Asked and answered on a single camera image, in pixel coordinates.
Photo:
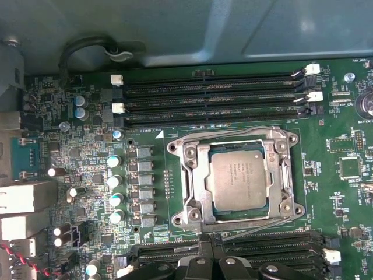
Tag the silver rear port housing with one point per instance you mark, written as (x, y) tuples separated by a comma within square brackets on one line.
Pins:
[(23, 227), (26, 196)]

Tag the black open PC case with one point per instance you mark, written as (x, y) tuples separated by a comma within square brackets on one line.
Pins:
[(175, 29)]

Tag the white RAM slot latch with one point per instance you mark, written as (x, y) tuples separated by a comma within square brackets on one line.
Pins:
[(123, 272), (117, 79), (312, 69), (315, 96), (332, 256)]

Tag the blue rear port block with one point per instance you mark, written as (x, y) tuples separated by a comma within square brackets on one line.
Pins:
[(24, 157)]

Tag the black pin header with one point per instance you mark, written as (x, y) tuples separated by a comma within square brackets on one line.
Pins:
[(359, 140)]

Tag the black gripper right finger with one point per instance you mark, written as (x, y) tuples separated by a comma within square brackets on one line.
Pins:
[(218, 248)]

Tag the grey square choke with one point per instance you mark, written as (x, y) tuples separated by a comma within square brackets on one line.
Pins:
[(144, 166), (145, 180), (149, 222), (146, 194), (144, 152), (147, 208)]

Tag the black RAM slot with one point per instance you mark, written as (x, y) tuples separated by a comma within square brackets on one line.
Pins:
[(277, 249), (204, 78), (204, 91), (277, 237), (306, 272), (285, 261), (204, 105), (204, 119)]

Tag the blue-topped round capacitor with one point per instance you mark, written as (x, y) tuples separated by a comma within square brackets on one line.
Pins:
[(79, 101), (117, 134), (81, 113), (114, 181), (117, 217), (93, 266), (113, 161), (116, 199)]

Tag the silver square CPU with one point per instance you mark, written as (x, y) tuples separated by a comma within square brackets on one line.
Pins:
[(239, 181)]

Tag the black CPU socket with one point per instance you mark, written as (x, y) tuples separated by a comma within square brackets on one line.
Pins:
[(172, 147)]

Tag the metal CPU socket cover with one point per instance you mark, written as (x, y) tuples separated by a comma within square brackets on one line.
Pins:
[(198, 181)]

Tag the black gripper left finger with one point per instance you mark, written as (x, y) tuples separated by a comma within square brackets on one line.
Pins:
[(204, 251)]

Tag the silver-topped black capacitor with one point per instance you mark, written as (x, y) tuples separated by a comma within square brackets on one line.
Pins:
[(59, 231), (74, 192), (56, 171), (59, 242)]

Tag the silver motherboard screw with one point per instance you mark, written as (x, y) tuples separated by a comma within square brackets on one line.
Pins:
[(349, 77)]

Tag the round silver coin battery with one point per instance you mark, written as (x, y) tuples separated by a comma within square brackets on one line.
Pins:
[(367, 105)]

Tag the green motherboard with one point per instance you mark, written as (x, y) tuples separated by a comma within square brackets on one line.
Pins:
[(320, 189)]

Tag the small white board connector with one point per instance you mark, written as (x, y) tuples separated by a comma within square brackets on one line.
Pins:
[(118, 108)]

